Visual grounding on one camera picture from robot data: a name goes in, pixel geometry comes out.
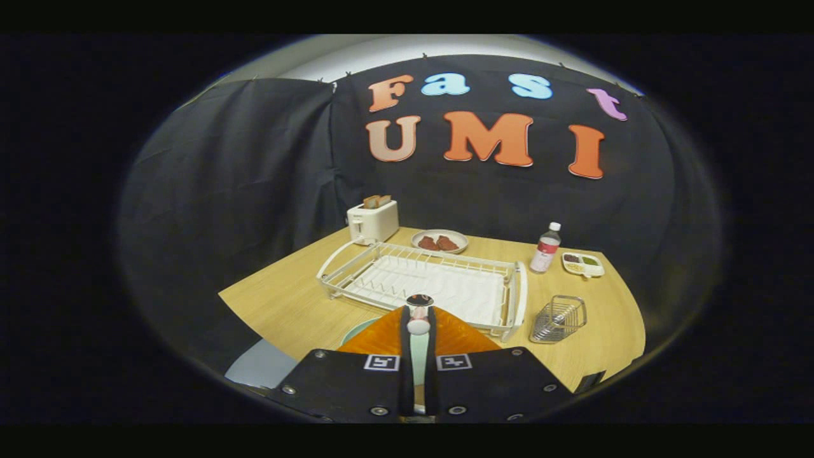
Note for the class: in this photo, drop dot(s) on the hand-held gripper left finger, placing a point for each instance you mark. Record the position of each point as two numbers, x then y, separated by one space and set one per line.
406 375

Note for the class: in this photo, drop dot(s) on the brown meat piece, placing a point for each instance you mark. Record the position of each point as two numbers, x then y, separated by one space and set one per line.
447 243
428 243

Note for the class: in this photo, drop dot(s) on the white toaster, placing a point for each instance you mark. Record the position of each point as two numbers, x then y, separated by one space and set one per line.
378 222

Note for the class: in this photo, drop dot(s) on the black bar-shaped object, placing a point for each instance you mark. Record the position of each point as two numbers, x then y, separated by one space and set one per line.
589 381

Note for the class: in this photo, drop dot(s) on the white divided snack dish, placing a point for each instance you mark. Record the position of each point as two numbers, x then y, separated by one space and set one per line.
582 264

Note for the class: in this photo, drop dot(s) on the white and pink spoon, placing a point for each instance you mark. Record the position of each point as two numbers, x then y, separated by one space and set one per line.
418 326

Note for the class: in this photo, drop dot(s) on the clear bottle with red label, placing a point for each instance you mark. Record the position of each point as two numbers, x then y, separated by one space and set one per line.
544 254

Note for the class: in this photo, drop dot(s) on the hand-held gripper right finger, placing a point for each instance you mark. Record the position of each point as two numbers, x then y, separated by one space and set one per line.
431 381

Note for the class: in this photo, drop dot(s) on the light green plate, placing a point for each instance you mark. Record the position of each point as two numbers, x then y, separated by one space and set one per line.
361 332

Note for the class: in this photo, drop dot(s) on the beige plate with meat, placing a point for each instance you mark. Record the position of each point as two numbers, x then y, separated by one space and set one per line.
463 242

